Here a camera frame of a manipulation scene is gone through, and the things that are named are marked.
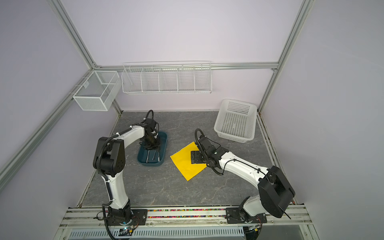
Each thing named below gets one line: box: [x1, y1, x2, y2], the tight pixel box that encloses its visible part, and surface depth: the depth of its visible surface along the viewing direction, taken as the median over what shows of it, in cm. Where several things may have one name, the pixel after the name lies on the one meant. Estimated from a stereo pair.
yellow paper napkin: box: [170, 141, 208, 182], surface depth 93 cm
